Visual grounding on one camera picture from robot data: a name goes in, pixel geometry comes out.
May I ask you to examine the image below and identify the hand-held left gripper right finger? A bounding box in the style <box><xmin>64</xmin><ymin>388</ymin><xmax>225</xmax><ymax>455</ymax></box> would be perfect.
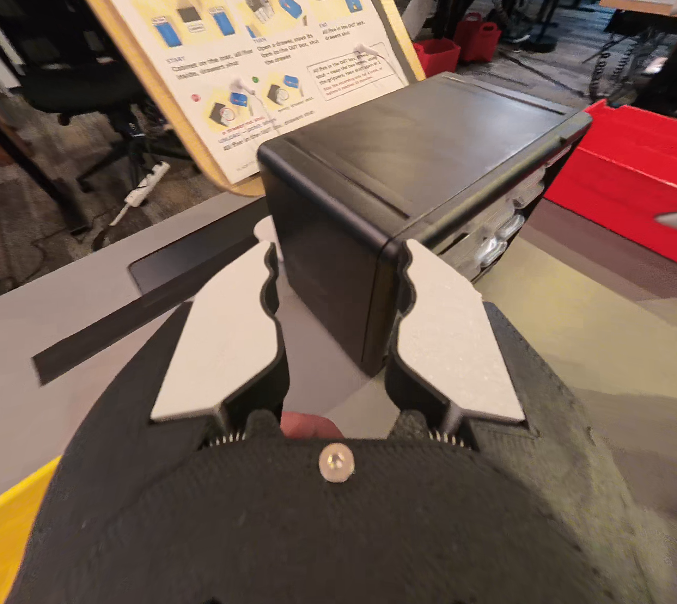
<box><xmin>385</xmin><ymin>239</ymin><xmax>526</xmax><ymax>438</ymax></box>

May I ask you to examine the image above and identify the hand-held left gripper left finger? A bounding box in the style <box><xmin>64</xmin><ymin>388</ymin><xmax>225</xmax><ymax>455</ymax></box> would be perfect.
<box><xmin>150</xmin><ymin>229</ymin><xmax>289</xmax><ymax>436</ymax></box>

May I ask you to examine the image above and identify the red plastic bin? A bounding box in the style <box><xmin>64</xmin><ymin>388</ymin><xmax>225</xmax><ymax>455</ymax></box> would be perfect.
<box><xmin>544</xmin><ymin>99</ymin><xmax>677</xmax><ymax>262</ymax></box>

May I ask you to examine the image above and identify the black drawer cabinet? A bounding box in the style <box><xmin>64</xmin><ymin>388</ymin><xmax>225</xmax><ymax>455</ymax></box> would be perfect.
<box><xmin>256</xmin><ymin>71</ymin><xmax>593</xmax><ymax>377</ymax></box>

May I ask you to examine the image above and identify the person's left hand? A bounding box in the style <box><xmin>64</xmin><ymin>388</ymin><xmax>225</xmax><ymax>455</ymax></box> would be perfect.
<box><xmin>279</xmin><ymin>411</ymin><xmax>346</xmax><ymax>440</ymax></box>

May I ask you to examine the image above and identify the olive grey mat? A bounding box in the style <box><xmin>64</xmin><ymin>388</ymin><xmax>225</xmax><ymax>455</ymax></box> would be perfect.
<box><xmin>317</xmin><ymin>197</ymin><xmax>677</xmax><ymax>562</ymax></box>

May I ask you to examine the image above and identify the instruction sheet on wooden board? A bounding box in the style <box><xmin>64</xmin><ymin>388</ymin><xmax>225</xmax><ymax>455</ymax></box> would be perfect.
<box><xmin>73</xmin><ymin>0</ymin><xmax>426</xmax><ymax>197</ymax></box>

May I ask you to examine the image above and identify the white power strip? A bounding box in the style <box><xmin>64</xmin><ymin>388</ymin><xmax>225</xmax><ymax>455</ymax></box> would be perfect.
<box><xmin>124</xmin><ymin>161</ymin><xmax>171</xmax><ymax>207</ymax></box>

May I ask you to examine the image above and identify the small red floor bin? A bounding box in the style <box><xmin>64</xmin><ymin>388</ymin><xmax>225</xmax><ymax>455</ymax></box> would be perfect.
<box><xmin>414</xmin><ymin>37</ymin><xmax>461</xmax><ymax>79</ymax></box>
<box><xmin>454</xmin><ymin>13</ymin><xmax>502</xmax><ymax>64</ymax></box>

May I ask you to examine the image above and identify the yellow plastic bin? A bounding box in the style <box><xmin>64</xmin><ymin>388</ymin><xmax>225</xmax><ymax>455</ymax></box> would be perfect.
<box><xmin>0</xmin><ymin>456</ymin><xmax>61</xmax><ymax>604</ymax></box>

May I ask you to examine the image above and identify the black office chair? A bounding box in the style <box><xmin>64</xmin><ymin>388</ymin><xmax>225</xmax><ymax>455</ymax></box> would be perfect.
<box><xmin>0</xmin><ymin>0</ymin><xmax>178</xmax><ymax>195</ymax></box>

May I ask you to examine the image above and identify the printed instruction sheet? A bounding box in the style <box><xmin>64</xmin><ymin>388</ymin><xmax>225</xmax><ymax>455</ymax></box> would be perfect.
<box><xmin>59</xmin><ymin>0</ymin><xmax>409</xmax><ymax>185</ymax></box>

